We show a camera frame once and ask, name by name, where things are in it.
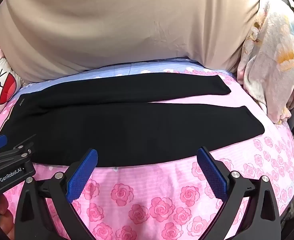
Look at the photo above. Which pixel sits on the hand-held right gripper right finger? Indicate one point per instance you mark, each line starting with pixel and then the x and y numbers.
pixel 211 177

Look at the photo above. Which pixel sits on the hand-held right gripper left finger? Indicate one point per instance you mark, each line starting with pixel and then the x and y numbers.
pixel 83 177

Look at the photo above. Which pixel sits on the black pants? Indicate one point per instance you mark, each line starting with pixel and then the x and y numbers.
pixel 112 120

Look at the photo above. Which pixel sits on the person's left hand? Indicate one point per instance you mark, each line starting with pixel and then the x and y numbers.
pixel 3 212

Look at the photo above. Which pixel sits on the cat face pillow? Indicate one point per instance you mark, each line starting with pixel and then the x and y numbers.
pixel 2 85

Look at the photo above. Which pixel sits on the pink rose print bedsheet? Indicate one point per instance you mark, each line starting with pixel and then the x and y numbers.
pixel 142 205

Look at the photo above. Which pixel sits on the pale floral fleece blanket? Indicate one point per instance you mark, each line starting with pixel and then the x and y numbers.
pixel 269 55

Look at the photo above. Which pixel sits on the beige headboard cushion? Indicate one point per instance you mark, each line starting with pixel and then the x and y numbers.
pixel 112 25

